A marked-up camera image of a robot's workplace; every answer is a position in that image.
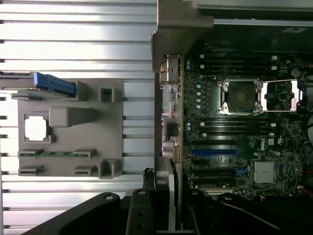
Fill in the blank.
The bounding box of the blue expansion slot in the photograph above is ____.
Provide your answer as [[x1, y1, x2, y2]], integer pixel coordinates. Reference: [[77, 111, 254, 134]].
[[192, 149, 239, 158]]

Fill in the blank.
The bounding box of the silver chipset heatsink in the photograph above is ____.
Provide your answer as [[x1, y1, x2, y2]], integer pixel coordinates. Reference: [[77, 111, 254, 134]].
[[253, 161, 275, 184]]

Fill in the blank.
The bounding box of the green Dell motherboard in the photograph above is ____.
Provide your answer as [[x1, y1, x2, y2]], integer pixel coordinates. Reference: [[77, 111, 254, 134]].
[[183, 44, 313, 199]]

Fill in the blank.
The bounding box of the grey 3D-printed parts rack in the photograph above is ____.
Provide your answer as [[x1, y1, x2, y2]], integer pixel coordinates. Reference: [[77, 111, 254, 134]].
[[17, 78, 124, 181]]

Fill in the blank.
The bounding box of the RAM slot row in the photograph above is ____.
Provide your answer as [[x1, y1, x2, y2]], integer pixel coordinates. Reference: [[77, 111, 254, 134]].
[[199, 54, 278, 72], [200, 119, 277, 137]]

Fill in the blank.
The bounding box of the green RAM stick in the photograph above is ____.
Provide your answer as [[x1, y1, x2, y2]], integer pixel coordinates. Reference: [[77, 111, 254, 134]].
[[20, 151, 89, 158]]

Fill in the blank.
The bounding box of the CPU socket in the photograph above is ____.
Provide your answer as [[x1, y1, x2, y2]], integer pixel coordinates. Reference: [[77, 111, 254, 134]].
[[218, 79, 264, 115]]

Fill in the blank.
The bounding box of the silver CPU chip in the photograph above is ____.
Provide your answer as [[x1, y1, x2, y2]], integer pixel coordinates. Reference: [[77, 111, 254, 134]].
[[24, 116, 48, 142]]

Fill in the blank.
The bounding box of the metal socket cover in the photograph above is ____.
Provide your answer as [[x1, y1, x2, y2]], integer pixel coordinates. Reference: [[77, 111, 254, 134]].
[[260, 79, 307, 113]]

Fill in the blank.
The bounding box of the hard disk with blue caddy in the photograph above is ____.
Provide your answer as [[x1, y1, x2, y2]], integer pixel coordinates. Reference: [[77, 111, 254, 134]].
[[0, 71, 77, 101]]

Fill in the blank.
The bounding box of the black open PC case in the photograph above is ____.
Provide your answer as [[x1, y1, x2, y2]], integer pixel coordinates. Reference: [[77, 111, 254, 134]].
[[183, 0, 313, 235]]

